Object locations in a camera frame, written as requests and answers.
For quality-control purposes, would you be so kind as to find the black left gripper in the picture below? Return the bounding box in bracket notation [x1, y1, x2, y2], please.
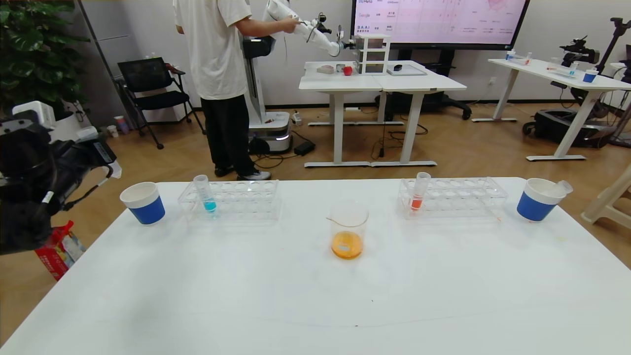
[57, 136, 122, 179]

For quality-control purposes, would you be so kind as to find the yellow pigment test tube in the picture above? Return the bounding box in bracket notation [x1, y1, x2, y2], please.
[542, 179, 574, 198]

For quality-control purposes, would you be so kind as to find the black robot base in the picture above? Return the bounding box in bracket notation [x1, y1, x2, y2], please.
[522, 108, 617, 149]

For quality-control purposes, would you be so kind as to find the blue pigment test tube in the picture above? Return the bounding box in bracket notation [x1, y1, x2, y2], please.
[193, 174, 218, 215]

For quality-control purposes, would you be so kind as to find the clear acrylic tube rack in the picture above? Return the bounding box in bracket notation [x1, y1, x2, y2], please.
[397, 176, 509, 220]
[177, 178, 282, 222]

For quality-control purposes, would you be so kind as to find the clear glass beaker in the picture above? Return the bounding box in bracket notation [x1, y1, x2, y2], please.
[326, 201, 370, 261]

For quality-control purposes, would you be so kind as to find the small clear tube rack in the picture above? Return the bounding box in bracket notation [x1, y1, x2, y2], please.
[505, 49, 534, 66]

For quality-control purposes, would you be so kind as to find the blue white paper cup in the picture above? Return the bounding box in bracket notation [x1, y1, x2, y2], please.
[119, 181, 166, 226]
[516, 177, 568, 223]

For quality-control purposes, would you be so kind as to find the red shopping bag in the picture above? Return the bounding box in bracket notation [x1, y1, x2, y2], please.
[34, 220, 86, 282]

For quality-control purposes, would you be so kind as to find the black office chair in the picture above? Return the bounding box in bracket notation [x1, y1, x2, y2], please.
[116, 56, 207, 150]

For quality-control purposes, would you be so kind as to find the green leafy plant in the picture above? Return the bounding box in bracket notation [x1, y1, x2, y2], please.
[0, 0, 91, 117]

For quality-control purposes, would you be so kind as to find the person in white shirt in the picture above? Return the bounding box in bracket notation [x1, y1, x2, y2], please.
[172, 0, 299, 182]

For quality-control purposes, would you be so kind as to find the white mobile robot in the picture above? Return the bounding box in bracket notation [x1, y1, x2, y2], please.
[241, 0, 356, 154]

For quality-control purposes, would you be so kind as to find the white standing desk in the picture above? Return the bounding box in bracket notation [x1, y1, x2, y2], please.
[372, 60, 468, 168]
[298, 60, 385, 169]

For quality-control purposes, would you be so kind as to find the white shelf unit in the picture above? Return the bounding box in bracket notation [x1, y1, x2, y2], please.
[354, 33, 391, 76]

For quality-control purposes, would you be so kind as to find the grey mouse pad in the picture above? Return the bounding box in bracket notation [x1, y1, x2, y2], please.
[386, 64, 428, 76]

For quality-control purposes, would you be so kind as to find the black display stand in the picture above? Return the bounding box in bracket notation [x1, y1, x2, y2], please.
[383, 48, 473, 121]

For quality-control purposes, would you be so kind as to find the long white desk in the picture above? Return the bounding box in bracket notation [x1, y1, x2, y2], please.
[471, 57, 631, 161]

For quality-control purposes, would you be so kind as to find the beige plastic stool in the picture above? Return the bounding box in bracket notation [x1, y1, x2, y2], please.
[581, 165, 631, 230]

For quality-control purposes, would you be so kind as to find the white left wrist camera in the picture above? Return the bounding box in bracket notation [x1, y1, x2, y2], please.
[12, 101, 58, 132]

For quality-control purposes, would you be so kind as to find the large wall display screen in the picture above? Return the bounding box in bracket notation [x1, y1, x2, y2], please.
[351, 0, 531, 50]

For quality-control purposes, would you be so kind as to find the black camera tripod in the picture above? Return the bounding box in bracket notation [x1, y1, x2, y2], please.
[594, 16, 631, 148]

